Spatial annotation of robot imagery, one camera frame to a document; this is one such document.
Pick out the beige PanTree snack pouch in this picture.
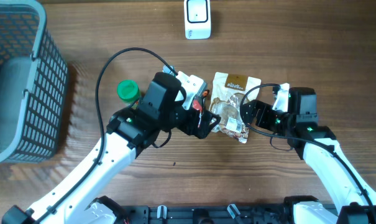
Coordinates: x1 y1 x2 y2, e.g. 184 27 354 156
209 72 262 144

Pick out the blue bottle with white cap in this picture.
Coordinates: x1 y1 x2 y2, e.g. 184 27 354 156
162 65 175 75

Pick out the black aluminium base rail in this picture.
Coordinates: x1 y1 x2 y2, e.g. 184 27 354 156
120 203 294 224

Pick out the green lid jar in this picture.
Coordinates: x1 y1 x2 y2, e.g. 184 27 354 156
117 80 141 103

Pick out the grey plastic mesh basket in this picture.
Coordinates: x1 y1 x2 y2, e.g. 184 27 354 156
0 1 70 164

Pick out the black red snack packet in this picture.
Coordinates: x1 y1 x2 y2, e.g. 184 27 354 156
192 90 209 128

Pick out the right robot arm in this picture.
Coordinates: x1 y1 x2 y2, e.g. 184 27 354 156
239 83 376 223

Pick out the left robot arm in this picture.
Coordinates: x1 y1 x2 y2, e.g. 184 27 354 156
1 72 220 223

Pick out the white barcode scanner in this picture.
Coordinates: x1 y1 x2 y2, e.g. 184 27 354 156
183 0 211 40

